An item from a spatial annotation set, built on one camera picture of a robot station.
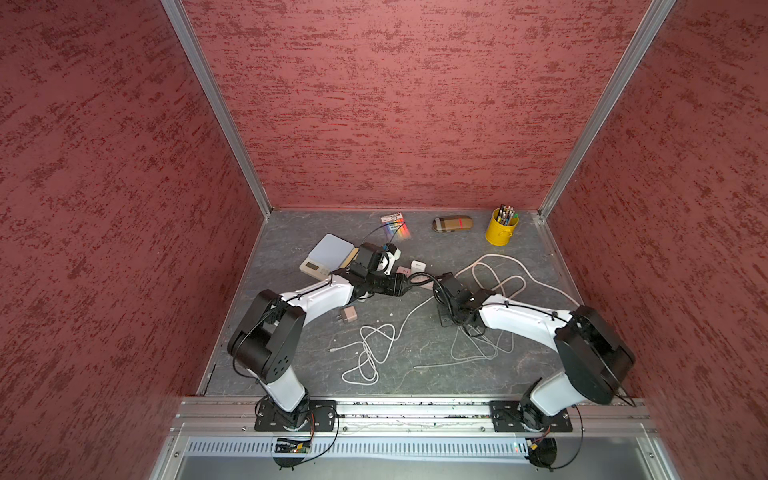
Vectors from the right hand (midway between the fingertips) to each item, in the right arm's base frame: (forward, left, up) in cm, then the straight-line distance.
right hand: (448, 317), depth 90 cm
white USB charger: (+15, +9, +7) cm, 19 cm away
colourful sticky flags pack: (+39, +16, +1) cm, 42 cm away
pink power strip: (+3, +10, +19) cm, 22 cm away
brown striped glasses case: (+39, -7, +1) cm, 39 cm away
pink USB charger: (+1, +31, +2) cm, 31 cm away
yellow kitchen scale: (+6, +28, +26) cm, 38 cm away
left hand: (+6, +14, +8) cm, 17 cm away
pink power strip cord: (+20, -12, -1) cm, 24 cm away
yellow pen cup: (+30, -22, +10) cm, 38 cm away
